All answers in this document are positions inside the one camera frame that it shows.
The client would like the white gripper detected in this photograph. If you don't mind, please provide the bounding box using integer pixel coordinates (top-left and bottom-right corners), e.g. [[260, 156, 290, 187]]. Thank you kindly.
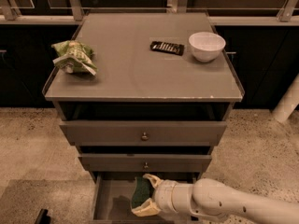
[[132, 174, 177, 217]]

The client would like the green yellow sponge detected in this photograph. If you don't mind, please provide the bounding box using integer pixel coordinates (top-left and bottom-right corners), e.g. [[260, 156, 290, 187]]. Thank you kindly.
[[131, 176, 154, 208]]

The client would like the grey bottom drawer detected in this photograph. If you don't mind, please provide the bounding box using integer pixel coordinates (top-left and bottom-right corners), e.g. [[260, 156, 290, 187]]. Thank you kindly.
[[90, 172, 203, 224]]

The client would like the grey drawer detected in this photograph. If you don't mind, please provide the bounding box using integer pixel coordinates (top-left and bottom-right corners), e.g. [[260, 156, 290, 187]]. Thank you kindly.
[[90, 172, 203, 224], [78, 154, 211, 172], [60, 120, 227, 147]]

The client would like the grey middle drawer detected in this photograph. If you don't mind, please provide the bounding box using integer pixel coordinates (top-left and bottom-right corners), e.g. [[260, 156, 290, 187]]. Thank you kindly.
[[78, 154, 211, 172]]

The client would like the grey top drawer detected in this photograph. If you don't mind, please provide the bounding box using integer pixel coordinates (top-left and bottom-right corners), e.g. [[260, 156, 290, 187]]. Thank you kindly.
[[60, 120, 227, 147]]

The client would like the grey drawer cabinet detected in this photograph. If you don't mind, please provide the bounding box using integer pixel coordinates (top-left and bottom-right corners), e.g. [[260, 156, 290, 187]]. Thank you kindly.
[[41, 12, 245, 224]]

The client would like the black object at floor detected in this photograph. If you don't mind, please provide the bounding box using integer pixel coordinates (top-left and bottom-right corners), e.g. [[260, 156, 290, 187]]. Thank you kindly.
[[35, 209, 50, 224]]

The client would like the black snack bar packet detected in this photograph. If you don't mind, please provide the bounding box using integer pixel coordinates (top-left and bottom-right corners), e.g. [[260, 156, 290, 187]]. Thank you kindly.
[[149, 41, 184, 56]]

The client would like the green chip bag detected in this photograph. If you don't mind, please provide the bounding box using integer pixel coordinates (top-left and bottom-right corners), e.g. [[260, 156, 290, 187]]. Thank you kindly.
[[51, 40, 97, 76]]

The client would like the white bowl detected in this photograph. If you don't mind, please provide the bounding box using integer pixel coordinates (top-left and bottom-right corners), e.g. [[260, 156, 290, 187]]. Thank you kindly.
[[189, 32, 226, 63]]

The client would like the white pillar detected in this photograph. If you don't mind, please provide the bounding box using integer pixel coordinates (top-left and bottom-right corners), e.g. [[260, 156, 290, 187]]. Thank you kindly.
[[273, 74, 299, 122]]

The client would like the metal window railing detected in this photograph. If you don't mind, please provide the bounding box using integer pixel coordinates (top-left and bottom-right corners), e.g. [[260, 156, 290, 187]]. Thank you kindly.
[[0, 0, 299, 26]]

